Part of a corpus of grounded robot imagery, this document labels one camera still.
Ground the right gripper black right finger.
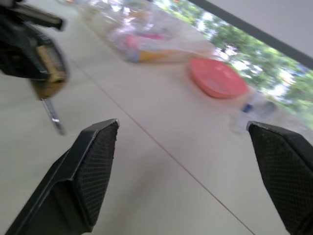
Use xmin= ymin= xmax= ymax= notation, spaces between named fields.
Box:
xmin=247 ymin=120 xmax=313 ymax=235

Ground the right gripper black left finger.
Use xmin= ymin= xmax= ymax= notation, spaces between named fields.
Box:
xmin=4 ymin=118 xmax=120 ymax=235

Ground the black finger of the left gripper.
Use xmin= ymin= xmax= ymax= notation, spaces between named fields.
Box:
xmin=0 ymin=14 xmax=71 ymax=82
xmin=0 ymin=0 xmax=66 ymax=31

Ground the silver padlock key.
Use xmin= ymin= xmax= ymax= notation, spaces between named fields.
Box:
xmin=41 ymin=97 xmax=67 ymax=136

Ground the clear plastic water bottle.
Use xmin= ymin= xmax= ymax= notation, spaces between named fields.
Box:
xmin=229 ymin=90 xmax=278 ymax=136

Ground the pink item in bag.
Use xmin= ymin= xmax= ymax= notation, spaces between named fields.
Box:
xmin=125 ymin=34 xmax=172 ymax=51

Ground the clear plastic bag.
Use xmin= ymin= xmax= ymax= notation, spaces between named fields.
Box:
xmin=80 ymin=0 xmax=217 ymax=65

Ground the salmon pink plastic plate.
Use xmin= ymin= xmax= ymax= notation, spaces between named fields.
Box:
xmin=187 ymin=58 xmax=249 ymax=100

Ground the yellow item in bag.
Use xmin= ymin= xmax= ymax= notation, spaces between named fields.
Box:
xmin=137 ymin=48 xmax=196 ymax=63

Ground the dark window frame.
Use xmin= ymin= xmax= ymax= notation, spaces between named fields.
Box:
xmin=190 ymin=0 xmax=313 ymax=72

